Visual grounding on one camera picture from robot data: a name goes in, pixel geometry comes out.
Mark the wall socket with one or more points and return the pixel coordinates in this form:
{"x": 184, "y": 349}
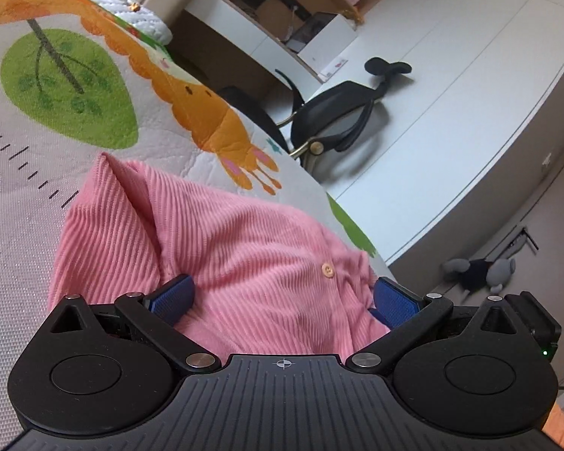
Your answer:
{"x": 547, "y": 160}

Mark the pink ribbed knit cardigan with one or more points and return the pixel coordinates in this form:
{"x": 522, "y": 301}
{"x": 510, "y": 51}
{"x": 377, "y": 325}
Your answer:
{"x": 244, "y": 253}

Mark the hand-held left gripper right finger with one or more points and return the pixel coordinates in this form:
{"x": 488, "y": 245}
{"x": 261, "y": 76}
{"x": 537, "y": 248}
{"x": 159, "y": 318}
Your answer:
{"x": 395, "y": 304}

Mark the giraffe printed blanket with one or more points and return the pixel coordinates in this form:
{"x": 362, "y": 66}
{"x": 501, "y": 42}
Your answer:
{"x": 51, "y": 117}

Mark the white desk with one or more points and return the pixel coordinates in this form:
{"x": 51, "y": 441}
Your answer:
{"x": 225, "y": 28}

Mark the black office chair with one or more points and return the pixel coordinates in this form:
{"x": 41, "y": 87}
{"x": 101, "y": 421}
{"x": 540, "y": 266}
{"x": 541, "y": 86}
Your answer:
{"x": 329, "y": 117}

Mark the white quilted mattress pad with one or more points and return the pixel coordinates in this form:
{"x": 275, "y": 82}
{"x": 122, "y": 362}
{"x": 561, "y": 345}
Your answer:
{"x": 122, "y": 2}

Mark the cardboard box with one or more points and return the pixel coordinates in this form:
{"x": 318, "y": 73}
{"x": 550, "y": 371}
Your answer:
{"x": 277, "y": 14}

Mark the grey and black stuffed toy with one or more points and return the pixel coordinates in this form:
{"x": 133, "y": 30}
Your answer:
{"x": 479, "y": 272}

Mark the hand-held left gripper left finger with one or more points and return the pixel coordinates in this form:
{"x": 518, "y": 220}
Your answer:
{"x": 171, "y": 297}

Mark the white wardrobe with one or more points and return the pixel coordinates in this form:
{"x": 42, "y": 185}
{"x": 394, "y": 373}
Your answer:
{"x": 451, "y": 103}

